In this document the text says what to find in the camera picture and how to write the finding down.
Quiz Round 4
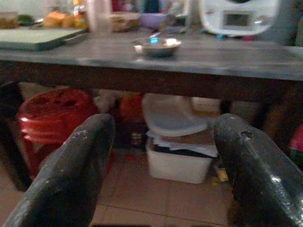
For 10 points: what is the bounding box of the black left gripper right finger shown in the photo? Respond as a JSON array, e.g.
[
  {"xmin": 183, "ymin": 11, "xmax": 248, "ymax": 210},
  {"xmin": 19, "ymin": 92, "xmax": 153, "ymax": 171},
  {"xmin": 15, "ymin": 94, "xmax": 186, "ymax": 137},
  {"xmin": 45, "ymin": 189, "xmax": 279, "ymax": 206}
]
[{"xmin": 214, "ymin": 113, "xmax": 303, "ymax": 227}]

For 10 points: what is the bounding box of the orange fruit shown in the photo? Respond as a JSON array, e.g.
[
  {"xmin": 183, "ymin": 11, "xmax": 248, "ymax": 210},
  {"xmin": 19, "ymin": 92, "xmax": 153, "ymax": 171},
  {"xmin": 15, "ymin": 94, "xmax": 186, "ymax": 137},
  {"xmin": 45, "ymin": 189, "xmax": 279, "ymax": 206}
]
[{"xmin": 43, "ymin": 11, "xmax": 74, "ymax": 28}]

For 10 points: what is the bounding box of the orange snack bag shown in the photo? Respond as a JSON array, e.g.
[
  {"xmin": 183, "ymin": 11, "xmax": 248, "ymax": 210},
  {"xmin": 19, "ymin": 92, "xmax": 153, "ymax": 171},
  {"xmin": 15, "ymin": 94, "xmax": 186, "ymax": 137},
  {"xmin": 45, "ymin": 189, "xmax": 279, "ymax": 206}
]
[{"xmin": 72, "ymin": 0, "xmax": 89, "ymax": 29}]

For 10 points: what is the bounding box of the red plastic stool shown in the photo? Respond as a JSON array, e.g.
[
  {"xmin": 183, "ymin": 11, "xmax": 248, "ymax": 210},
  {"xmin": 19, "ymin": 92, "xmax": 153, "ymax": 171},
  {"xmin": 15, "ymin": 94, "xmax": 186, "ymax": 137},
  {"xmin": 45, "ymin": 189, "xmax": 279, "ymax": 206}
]
[{"xmin": 17, "ymin": 88, "xmax": 114, "ymax": 182}]

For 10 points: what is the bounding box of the white bin lid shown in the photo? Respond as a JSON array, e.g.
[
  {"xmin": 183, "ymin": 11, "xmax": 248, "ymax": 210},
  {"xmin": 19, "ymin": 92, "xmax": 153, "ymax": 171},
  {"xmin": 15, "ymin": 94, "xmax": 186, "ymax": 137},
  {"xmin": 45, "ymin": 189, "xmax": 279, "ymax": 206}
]
[{"xmin": 143, "ymin": 93, "xmax": 209, "ymax": 137}]

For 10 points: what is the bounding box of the red orange bottle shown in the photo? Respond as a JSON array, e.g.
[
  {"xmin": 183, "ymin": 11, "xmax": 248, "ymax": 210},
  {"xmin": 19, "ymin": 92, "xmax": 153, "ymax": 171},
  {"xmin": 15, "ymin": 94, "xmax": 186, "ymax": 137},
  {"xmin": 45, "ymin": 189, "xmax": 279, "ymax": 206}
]
[{"xmin": 119, "ymin": 92, "xmax": 145, "ymax": 147}]

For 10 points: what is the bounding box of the light green cutting board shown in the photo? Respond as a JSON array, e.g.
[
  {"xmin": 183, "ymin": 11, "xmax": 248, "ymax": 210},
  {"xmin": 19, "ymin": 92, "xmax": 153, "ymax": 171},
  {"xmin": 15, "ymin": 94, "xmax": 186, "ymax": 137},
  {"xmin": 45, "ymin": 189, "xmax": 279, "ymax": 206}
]
[{"xmin": 0, "ymin": 27, "xmax": 89, "ymax": 52}]

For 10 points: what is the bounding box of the purple bowl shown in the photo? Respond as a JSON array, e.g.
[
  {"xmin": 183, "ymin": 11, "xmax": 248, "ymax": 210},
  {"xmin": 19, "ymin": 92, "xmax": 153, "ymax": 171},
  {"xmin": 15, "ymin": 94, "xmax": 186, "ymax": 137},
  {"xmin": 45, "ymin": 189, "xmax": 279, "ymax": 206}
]
[{"xmin": 139, "ymin": 13, "xmax": 168, "ymax": 29}]

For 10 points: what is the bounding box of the white plastic bin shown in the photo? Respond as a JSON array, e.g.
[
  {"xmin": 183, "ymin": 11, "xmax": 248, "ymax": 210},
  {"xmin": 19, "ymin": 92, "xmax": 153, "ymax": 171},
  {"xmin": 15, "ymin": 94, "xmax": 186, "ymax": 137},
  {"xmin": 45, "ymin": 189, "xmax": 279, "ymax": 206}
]
[{"xmin": 146, "ymin": 137, "xmax": 217, "ymax": 184}]

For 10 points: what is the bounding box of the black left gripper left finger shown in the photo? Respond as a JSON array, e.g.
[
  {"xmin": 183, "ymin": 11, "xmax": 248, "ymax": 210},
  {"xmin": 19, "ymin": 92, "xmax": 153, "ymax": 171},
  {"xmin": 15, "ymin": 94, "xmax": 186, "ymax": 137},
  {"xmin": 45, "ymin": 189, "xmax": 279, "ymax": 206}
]
[{"xmin": 1, "ymin": 113, "xmax": 116, "ymax": 227}]

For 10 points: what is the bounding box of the white kitchen appliance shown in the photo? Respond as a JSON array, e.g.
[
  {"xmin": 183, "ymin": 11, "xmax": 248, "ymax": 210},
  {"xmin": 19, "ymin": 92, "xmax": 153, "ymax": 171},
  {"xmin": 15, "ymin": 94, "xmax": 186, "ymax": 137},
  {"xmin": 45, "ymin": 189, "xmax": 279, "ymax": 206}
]
[{"xmin": 200, "ymin": 0, "xmax": 280, "ymax": 37}]

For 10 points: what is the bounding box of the steel bowl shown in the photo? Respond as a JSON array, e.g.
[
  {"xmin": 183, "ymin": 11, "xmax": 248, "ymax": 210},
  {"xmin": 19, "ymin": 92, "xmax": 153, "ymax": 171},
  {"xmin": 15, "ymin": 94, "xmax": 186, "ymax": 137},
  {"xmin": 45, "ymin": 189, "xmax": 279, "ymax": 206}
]
[{"xmin": 132, "ymin": 37, "xmax": 182, "ymax": 58}]

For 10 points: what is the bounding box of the dark wooden table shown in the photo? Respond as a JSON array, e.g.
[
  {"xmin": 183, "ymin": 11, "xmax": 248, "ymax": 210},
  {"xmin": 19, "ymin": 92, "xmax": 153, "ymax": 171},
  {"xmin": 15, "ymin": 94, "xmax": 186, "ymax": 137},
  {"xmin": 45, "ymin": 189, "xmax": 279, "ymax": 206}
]
[{"xmin": 0, "ymin": 28, "xmax": 303, "ymax": 192}]

